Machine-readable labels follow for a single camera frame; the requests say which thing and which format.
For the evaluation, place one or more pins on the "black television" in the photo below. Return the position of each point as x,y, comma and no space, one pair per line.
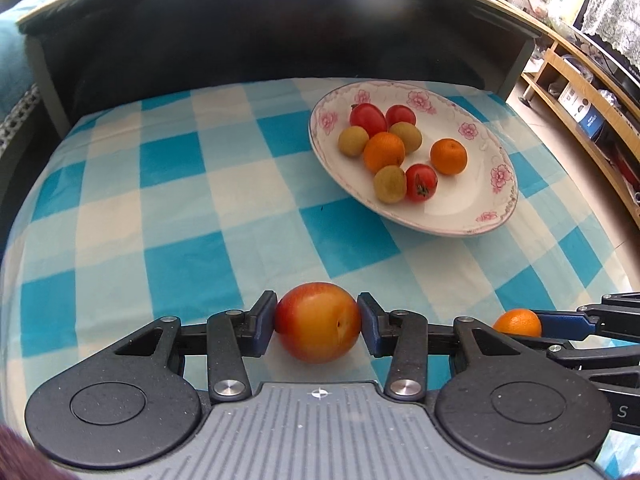
620,67

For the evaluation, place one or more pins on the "red tomato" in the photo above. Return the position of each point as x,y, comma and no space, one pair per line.
400,116
421,182
368,120

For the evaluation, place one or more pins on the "white floral porcelain bowl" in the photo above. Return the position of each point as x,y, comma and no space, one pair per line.
460,200

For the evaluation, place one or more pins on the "orange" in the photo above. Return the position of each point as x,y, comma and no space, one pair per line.
517,322
449,156
384,152

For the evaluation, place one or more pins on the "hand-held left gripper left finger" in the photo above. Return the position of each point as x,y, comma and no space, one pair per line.
265,332

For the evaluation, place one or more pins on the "blue box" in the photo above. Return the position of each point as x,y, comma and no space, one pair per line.
595,123

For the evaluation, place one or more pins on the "dark wooden coffee table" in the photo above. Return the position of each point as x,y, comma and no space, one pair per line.
250,30

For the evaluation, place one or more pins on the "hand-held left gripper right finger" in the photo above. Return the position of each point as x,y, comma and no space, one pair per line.
367,332

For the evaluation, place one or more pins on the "white crumpled bag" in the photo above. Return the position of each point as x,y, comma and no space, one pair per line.
537,57

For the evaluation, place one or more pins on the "person's left forearm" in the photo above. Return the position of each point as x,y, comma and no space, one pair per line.
17,455

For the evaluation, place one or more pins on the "brown kiwi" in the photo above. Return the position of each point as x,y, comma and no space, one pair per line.
407,136
390,184
353,141

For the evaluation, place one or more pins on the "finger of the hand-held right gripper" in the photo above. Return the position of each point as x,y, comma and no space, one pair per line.
562,325
600,355

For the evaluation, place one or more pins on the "wooden shelf unit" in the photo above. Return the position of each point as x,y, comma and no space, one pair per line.
555,60

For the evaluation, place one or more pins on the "white lace cloth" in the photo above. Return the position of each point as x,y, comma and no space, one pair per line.
615,5

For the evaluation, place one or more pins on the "blue white checkered tablecloth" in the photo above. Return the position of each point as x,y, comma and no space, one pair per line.
175,220

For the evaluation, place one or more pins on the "red yellow apple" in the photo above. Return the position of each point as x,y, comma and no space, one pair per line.
315,322

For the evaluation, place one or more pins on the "white box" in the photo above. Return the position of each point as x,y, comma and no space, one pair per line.
575,101

